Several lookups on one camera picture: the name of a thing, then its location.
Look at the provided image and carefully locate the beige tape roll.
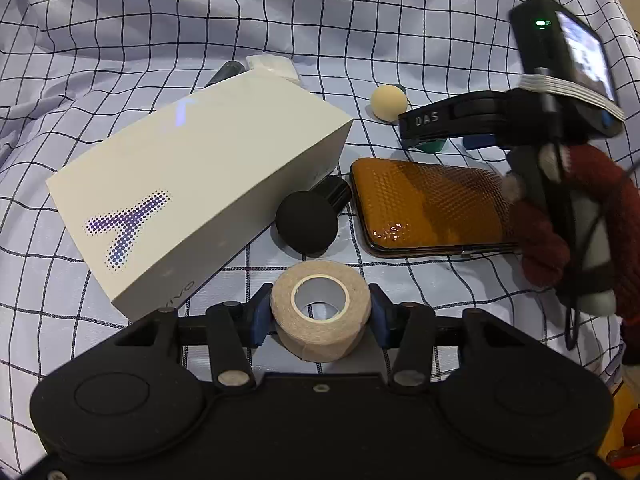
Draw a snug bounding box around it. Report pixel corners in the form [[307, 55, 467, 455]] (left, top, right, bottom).
[[270, 260, 371, 363]]

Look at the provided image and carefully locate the checkered lavender sheet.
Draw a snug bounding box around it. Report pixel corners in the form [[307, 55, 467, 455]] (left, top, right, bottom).
[[1, 0, 639, 478]]

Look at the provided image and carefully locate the dark grey bottle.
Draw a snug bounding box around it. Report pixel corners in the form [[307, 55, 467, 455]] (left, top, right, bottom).
[[205, 60, 246, 88]]

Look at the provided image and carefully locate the beige makeup sponge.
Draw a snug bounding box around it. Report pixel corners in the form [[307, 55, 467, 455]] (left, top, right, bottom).
[[370, 84, 408, 122]]

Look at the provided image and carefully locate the white tissue pack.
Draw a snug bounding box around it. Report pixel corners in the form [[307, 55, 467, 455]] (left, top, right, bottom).
[[245, 53, 300, 86]]

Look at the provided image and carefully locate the white phone box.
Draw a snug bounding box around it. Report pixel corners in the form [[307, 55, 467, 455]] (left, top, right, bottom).
[[47, 70, 352, 321]]

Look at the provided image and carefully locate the clutter at right edge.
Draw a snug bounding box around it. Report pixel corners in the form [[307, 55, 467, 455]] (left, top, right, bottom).
[[598, 344, 639, 479]]

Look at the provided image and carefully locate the red gloved hand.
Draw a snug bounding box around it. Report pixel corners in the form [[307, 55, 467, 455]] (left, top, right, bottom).
[[501, 144, 639, 327]]

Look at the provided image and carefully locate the brown leather wallet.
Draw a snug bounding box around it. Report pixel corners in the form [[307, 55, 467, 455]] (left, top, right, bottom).
[[349, 157, 515, 258]]

